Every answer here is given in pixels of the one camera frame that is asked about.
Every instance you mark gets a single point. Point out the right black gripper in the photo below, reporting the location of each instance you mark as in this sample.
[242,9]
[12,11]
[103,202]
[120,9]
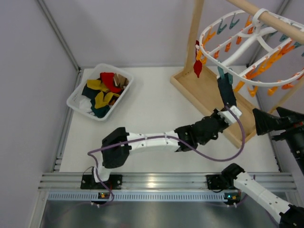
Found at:
[284,127]

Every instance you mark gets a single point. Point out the dark navy sock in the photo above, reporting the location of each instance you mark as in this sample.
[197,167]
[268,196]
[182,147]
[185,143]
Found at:
[226,91]

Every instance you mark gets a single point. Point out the red thin sock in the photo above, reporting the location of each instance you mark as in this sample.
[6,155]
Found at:
[197,67]

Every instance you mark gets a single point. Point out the mustard yellow sock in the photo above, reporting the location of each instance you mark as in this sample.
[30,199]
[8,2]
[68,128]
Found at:
[97,85]
[102,99]

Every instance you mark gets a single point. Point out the navy patterned sock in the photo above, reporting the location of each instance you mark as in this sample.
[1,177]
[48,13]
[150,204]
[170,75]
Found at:
[89,93]

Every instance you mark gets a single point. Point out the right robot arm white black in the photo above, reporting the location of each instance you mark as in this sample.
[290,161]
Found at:
[285,213]

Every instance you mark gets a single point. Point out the white round clip hanger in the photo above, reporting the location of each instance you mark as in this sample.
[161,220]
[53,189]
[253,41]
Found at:
[227,53]

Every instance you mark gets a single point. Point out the argyle brown orange sock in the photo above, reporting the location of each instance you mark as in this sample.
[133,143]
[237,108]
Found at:
[113,100]

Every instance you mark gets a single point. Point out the tan brown striped sock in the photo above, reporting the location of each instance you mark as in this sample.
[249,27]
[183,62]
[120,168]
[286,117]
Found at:
[120,81]

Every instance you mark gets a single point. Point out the dark green sock in basket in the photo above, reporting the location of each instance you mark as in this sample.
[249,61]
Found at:
[100,112]

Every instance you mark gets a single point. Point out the white sock in basket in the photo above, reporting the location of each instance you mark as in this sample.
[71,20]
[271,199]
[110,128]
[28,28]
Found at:
[85,106]

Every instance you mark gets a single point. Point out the white plastic basket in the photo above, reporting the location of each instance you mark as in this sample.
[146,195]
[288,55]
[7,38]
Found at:
[76,96]

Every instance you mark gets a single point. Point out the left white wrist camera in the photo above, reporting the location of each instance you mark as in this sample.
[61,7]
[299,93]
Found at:
[230,115]

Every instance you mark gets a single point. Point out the wooden rack frame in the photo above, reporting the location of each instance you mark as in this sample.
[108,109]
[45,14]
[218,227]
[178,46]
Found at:
[203,92]

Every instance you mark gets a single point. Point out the aluminium rail base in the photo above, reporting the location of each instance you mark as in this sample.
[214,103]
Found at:
[169,187]

